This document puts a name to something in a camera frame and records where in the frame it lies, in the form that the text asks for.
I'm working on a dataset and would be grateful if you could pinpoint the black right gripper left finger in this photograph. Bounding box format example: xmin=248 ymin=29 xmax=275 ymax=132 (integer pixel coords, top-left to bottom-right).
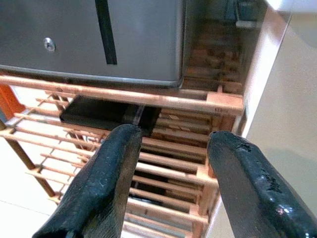
xmin=32 ymin=123 xmax=144 ymax=238

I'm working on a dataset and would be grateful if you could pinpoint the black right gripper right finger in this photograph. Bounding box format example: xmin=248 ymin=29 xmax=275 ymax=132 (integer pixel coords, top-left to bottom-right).
xmin=206 ymin=130 xmax=317 ymax=238

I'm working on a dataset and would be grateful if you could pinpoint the round metal fridge lock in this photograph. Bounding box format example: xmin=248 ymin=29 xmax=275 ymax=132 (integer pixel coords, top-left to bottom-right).
xmin=43 ymin=37 xmax=56 ymax=53

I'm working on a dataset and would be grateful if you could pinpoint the black fridge door strip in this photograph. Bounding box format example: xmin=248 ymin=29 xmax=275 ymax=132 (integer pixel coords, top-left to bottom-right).
xmin=95 ymin=0 xmax=118 ymax=66

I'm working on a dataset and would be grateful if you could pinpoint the silver mini fridge door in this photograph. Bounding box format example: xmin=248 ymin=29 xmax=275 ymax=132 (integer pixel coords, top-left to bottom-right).
xmin=0 ymin=0 xmax=186 ymax=89

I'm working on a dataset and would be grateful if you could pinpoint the black flat box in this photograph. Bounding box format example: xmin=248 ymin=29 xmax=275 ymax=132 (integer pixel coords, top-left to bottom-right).
xmin=59 ymin=95 xmax=162 ymax=137

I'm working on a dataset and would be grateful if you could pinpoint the wooden slatted rack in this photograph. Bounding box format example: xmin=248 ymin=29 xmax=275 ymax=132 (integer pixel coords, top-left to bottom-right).
xmin=0 ymin=74 xmax=245 ymax=238

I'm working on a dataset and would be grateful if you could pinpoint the orange plastic board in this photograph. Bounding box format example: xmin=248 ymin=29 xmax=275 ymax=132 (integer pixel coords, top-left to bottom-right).
xmin=0 ymin=84 xmax=25 ymax=120

